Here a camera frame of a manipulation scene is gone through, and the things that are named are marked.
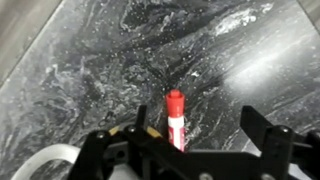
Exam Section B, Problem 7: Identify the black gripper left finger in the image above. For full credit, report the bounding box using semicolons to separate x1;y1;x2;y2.
68;104;183;180

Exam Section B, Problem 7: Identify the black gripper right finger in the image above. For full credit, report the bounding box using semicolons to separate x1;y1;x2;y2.
239;105;320;168

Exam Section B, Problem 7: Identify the red whiteboard marker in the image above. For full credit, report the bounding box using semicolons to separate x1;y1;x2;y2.
165;88;187;153

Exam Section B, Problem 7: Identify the white ceramic mug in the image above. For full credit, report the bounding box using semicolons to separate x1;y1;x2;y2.
10;143;82;180

